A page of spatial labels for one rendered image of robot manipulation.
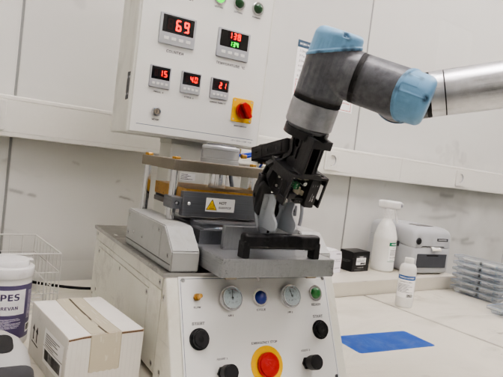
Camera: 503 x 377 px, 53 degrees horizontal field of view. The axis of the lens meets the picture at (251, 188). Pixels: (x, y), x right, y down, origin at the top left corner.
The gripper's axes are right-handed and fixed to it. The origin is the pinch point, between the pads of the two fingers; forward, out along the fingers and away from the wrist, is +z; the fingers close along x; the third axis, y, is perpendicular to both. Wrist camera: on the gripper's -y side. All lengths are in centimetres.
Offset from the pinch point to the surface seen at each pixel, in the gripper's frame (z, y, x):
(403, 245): 29, -46, 93
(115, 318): 17.8, -0.6, -22.4
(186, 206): 1.2, -10.0, -10.9
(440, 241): 25, -42, 106
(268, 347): 16.0, 11.1, 0.5
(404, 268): 23, -23, 69
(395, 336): 27, 0, 46
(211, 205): 0.6, -10.2, -5.9
